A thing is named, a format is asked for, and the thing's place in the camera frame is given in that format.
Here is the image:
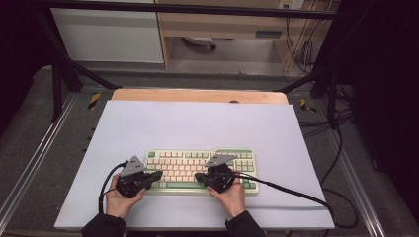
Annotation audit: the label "green and pink keyboard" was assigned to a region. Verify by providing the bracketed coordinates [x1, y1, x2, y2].
[143, 148, 260, 197]

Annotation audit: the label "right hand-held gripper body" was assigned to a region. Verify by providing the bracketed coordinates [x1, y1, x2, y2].
[204, 154, 238, 195]

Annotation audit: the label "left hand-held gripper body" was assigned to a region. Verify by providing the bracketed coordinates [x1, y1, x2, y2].
[115, 155, 153, 199]

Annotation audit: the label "white board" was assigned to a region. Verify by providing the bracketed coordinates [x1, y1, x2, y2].
[53, 100, 336, 231]

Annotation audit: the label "hand-held gripper cable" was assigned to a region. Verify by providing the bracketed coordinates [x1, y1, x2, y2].
[234, 126, 360, 230]
[98, 160, 129, 215]

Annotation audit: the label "black floor cables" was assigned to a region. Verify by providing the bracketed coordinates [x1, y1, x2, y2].
[297, 108, 356, 139]

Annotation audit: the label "person's right hand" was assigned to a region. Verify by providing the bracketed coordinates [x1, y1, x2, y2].
[207, 179, 247, 219]

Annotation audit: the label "aluminium rail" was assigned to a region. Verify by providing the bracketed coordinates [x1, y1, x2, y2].
[315, 98, 387, 237]
[0, 93, 78, 226]

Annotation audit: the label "white chair base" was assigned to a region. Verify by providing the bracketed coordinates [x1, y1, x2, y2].
[181, 36, 218, 51]

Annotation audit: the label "black metal stand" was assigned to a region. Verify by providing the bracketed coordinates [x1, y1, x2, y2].
[278, 19, 355, 130]
[33, 6, 124, 123]

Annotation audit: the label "yellow and black tape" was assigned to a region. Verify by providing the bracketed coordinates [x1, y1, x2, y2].
[299, 98, 318, 114]
[87, 92, 102, 111]

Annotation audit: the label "hanging black cables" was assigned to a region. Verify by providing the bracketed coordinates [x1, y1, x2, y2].
[284, 16, 316, 76]

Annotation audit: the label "black metal crossbar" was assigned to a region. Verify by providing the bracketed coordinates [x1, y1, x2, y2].
[33, 0, 345, 21]

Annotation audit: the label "white cabinet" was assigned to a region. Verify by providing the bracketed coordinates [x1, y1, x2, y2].
[48, 0, 165, 64]

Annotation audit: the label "wooden desk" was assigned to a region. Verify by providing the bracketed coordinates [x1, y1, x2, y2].
[154, 0, 341, 72]

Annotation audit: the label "right hand-held gripper cable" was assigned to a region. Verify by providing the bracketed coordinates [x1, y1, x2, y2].
[234, 126, 360, 230]

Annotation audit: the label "person's left hand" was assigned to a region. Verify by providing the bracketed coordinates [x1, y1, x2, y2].
[105, 173, 148, 220]

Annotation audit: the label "wooden table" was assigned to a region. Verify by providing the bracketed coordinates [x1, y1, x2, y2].
[111, 87, 290, 106]

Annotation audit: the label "dark curtain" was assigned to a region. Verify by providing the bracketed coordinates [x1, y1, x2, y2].
[338, 0, 419, 216]
[0, 0, 51, 133]

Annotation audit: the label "white power outlet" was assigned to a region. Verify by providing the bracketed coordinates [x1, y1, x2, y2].
[278, 0, 306, 11]

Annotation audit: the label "left hand-held gripper cable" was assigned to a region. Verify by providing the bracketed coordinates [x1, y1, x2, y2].
[98, 160, 129, 215]

